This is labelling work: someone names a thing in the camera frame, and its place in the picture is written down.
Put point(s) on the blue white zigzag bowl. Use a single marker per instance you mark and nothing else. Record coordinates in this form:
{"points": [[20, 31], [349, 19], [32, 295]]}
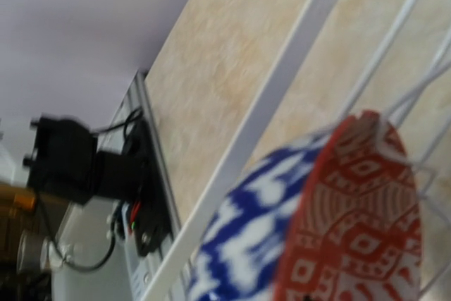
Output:
{"points": [[326, 217]]}

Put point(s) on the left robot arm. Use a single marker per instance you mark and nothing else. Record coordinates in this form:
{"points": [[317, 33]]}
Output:
{"points": [[52, 155]]}

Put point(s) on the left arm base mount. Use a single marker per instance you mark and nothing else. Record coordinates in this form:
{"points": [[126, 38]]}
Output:
{"points": [[133, 176]]}

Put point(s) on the aluminium front rail frame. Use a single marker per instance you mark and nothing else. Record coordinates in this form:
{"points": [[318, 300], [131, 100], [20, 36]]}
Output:
{"points": [[141, 270]]}

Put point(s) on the white wire dish rack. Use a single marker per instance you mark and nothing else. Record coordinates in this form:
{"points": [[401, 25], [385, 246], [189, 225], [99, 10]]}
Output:
{"points": [[237, 79]]}

